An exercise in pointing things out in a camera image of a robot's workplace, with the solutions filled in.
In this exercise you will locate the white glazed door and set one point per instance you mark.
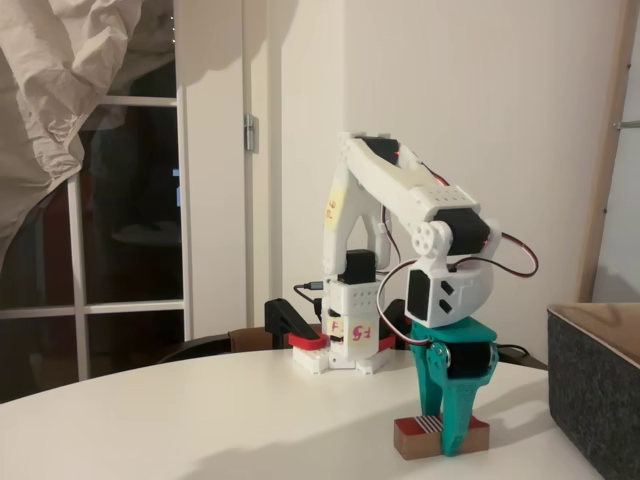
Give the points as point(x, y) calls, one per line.
point(184, 225)

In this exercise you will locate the metal shelf pin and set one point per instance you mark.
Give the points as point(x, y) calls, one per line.
point(627, 125)

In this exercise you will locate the wooden block red striped top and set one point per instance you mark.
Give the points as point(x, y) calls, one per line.
point(415, 440)

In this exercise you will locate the metal door hinge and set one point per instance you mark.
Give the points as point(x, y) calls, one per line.
point(251, 131)

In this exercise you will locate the light wooden frame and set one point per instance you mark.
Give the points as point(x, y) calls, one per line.
point(607, 150)

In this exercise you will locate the teal gripper black servo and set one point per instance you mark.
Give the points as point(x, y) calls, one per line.
point(452, 336)

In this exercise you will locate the dark grey felt basket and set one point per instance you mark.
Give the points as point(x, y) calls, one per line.
point(590, 380)

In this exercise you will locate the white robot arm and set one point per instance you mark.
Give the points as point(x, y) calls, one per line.
point(360, 165)

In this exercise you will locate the beige crumpled curtain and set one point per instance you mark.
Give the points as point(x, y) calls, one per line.
point(40, 75)

